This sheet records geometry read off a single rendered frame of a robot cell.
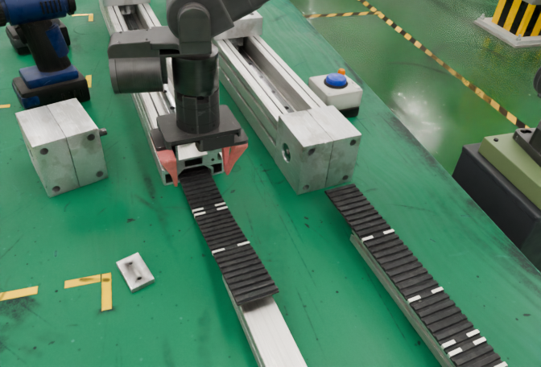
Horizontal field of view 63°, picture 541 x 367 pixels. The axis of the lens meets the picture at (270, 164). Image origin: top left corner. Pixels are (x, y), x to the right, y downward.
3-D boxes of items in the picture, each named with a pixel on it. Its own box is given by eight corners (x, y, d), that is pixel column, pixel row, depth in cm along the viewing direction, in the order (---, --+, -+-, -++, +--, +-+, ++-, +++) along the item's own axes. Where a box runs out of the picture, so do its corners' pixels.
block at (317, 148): (363, 178, 74) (375, 131, 68) (297, 195, 70) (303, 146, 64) (336, 147, 81) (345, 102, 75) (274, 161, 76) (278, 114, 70)
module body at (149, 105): (224, 172, 73) (224, 129, 68) (163, 186, 70) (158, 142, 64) (136, 6, 129) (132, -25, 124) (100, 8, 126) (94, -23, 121)
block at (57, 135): (123, 172, 72) (113, 123, 66) (49, 198, 66) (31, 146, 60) (101, 141, 78) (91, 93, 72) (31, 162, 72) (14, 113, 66)
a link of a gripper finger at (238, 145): (188, 166, 68) (184, 113, 62) (233, 156, 71) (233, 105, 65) (200, 194, 63) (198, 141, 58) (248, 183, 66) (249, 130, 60)
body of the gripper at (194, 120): (156, 127, 62) (150, 79, 57) (226, 114, 65) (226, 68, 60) (167, 154, 57) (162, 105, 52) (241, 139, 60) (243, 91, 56)
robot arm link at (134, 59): (210, 6, 46) (204, -20, 52) (92, 7, 44) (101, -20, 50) (213, 106, 53) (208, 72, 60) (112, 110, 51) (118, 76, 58)
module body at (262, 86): (324, 150, 80) (332, 109, 74) (274, 161, 76) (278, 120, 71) (199, 1, 136) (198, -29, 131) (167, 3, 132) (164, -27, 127)
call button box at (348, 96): (357, 116, 89) (364, 88, 85) (315, 124, 86) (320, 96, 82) (338, 96, 95) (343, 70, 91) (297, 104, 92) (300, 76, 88)
